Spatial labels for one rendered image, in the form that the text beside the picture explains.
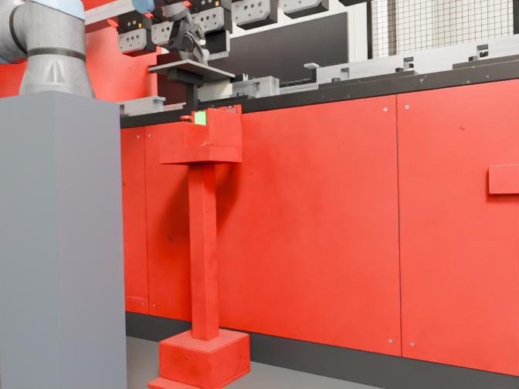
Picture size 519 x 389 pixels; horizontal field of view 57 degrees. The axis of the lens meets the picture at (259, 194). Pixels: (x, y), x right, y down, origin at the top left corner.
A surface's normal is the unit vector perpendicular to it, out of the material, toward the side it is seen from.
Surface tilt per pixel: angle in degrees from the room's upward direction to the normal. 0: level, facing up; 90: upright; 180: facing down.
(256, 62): 90
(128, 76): 90
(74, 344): 90
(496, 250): 90
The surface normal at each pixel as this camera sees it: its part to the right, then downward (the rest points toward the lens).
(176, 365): -0.55, 0.02
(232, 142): 0.84, -0.01
